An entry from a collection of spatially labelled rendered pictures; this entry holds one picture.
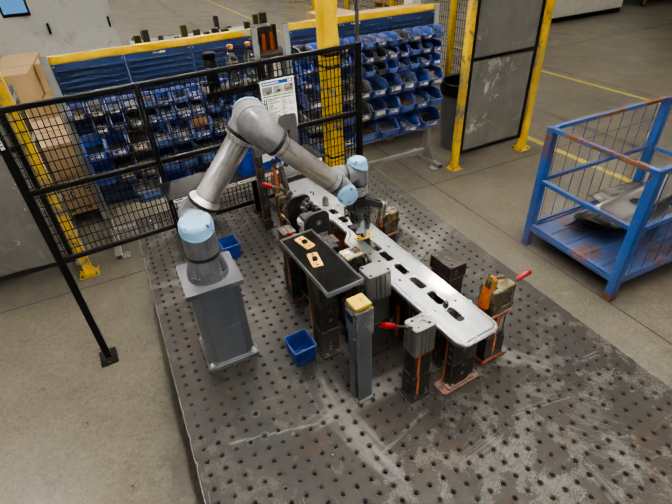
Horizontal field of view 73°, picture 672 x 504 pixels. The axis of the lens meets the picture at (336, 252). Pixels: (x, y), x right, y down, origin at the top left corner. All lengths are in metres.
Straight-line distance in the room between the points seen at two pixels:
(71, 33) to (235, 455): 7.27
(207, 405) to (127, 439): 1.00
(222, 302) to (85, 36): 6.88
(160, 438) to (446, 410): 1.55
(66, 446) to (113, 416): 0.25
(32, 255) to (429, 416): 3.10
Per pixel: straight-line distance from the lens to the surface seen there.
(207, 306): 1.71
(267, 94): 2.69
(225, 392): 1.85
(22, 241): 3.92
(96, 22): 8.25
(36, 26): 8.28
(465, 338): 1.57
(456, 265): 1.81
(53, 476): 2.84
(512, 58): 4.99
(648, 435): 1.92
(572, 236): 3.78
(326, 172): 1.60
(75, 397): 3.11
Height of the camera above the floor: 2.12
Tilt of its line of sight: 36 degrees down
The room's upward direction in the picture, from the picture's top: 4 degrees counter-clockwise
